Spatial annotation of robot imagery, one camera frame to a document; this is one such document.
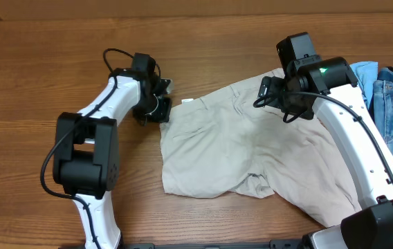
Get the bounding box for beige shorts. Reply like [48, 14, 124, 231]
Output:
[161, 76, 361, 227]

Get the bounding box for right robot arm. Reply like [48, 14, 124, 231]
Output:
[254, 32, 393, 249]

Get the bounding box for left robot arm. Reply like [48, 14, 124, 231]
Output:
[40, 53, 173, 248]

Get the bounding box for light blue cloth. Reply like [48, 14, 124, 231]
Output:
[350, 61, 378, 109]

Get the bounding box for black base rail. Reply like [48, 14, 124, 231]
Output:
[122, 239, 309, 249]

